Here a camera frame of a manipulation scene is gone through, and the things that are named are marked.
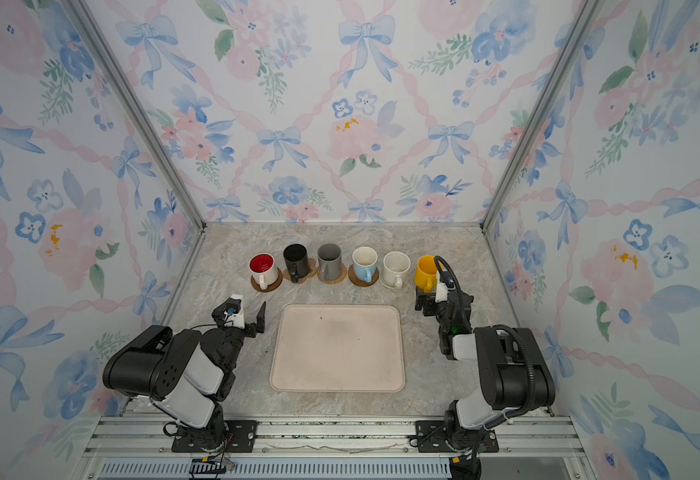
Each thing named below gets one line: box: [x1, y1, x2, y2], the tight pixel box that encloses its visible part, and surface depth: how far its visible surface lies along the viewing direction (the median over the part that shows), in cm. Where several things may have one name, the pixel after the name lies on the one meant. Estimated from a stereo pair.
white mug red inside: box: [248, 252, 279, 290], surface depth 100 cm
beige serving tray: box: [269, 304, 406, 394], surface depth 91 cm
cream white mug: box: [382, 251, 411, 290], surface depth 100 cm
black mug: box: [283, 243, 311, 283], surface depth 100 cm
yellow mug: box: [414, 255, 445, 293], surface depth 97 cm
